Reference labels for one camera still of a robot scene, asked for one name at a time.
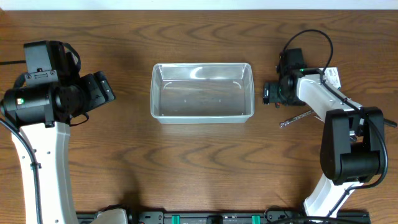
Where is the silver combination wrench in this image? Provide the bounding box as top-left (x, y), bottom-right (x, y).
top-left (279, 110), bottom-right (314, 128)

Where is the white and blue box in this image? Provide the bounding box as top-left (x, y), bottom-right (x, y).
top-left (323, 67), bottom-right (341, 90)

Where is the clear plastic container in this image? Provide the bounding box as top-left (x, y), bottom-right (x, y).
top-left (150, 63), bottom-right (255, 124)

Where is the small claw hammer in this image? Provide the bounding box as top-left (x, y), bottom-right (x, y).
top-left (384, 118), bottom-right (397, 128)

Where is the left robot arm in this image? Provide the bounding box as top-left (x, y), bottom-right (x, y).
top-left (1, 40), bottom-right (116, 223)

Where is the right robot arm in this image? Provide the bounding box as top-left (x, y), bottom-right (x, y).
top-left (263, 49), bottom-right (388, 221)

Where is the black mounting rail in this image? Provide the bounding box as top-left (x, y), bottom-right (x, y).
top-left (77, 208), bottom-right (371, 224)

